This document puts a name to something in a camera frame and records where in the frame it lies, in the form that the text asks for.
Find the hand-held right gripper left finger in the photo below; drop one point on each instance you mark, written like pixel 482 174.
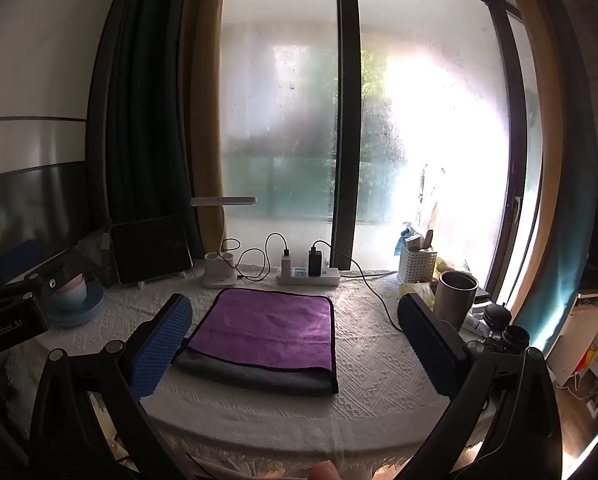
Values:
pixel 161 345

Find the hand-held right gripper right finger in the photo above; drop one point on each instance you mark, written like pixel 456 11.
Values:
pixel 429 352

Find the grey towel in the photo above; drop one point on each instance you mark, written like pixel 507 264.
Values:
pixel 259 375

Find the purple towel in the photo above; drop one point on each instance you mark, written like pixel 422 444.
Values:
pixel 269 327

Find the steel tumbler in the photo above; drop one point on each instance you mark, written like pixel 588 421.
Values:
pixel 456 302

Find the white textured tablecloth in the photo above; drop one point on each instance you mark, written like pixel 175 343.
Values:
pixel 374 370

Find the yellow plastic bag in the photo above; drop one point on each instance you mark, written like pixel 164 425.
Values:
pixel 419 292

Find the light blue bowl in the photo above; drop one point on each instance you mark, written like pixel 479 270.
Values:
pixel 71 300

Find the pink bowl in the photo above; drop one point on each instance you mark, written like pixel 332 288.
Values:
pixel 71 281

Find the light blue plate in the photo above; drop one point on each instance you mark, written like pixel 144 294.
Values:
pixel 91 307

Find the white perforated holder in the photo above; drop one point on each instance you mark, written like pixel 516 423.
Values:
pixel 418 266

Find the white desk lamp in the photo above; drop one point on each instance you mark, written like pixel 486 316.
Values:
pixel 219 270

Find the dark computer monitor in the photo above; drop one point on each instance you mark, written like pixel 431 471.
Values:
pixel 24 210

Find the white power strip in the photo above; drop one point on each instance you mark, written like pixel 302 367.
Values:
pixel 324 276

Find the black charger plug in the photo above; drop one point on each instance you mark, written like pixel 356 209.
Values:
pixel 314 262

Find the white charger plug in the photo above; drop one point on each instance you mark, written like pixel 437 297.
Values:
pixel 286 264

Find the white shelf unit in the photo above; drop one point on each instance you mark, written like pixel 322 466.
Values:
pixel 586 340

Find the teal curtain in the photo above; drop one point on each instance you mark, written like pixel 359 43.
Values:
pixel 564 210

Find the dark green curtain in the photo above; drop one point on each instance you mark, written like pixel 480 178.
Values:
pixel 144 110

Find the yellow curtain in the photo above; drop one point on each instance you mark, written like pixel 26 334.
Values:
pixel 204 110

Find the tablet with white frame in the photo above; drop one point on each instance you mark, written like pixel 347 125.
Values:
pixel 149 247

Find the dark window frame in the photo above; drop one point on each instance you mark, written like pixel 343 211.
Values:
pixel 346 110

